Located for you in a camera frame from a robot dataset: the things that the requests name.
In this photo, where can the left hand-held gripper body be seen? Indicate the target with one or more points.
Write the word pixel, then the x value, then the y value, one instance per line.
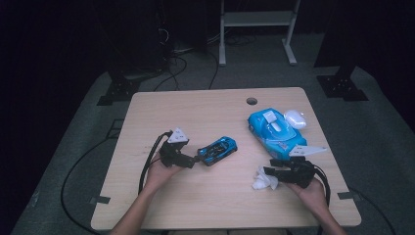
pixel 174 156

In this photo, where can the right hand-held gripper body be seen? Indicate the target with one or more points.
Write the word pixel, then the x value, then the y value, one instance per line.
pixel 300 173

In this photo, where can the white wet wipe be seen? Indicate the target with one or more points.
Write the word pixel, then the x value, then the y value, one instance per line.
pixel 261 182

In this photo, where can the blue toy car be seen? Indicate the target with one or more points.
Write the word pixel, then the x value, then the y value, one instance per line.
pixel 217 150

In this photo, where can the blue wet wipes pack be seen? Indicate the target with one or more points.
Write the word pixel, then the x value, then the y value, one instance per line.
pixel 261 125

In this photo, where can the person's left hand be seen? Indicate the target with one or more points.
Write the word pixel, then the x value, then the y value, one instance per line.
pixel 158 178

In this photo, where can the person's right hand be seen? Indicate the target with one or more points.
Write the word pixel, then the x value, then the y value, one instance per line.
pixel 311 199

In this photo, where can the white oval plastic lid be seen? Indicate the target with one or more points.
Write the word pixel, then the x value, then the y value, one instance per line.
pixel 295 120

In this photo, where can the black tape strip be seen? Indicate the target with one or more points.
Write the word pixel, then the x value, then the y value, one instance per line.
pixel 348 195
pixel 100 199

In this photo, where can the black stand base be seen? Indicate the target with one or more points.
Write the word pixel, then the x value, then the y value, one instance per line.
pixel 341 87
pixel 119 91

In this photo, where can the white metal stand frame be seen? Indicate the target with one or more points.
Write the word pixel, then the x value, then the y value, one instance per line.
pixel 257 18

